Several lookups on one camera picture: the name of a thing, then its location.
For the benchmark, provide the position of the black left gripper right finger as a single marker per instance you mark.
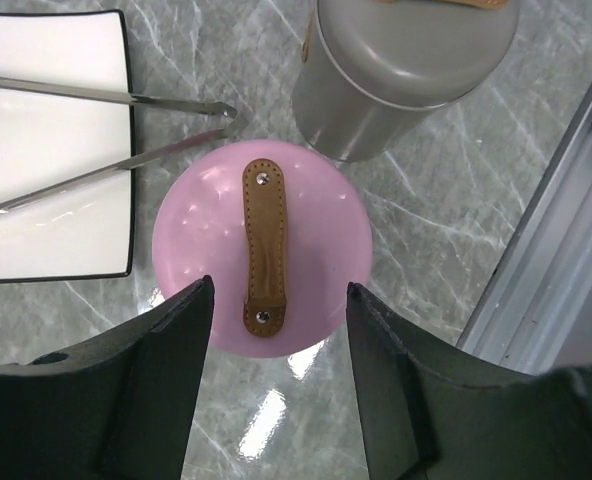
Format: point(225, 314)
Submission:
point(431, 411)

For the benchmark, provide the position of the pink lid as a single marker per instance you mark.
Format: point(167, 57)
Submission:
point(280, 231)

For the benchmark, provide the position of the aluminium rail frame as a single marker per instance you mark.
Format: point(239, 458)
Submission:
point(536, 311)

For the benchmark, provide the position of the metal tongs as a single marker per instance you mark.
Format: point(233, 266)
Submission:
point(54, 138)

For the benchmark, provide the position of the white square plate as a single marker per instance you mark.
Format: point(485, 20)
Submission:
point(87, 232)

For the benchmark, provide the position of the grey lid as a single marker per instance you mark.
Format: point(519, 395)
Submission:
point(416, 54)

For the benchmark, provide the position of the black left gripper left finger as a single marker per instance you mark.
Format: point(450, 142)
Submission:
point(119, 405)

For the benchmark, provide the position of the grey metal cup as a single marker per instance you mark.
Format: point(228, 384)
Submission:
point(337, 117)

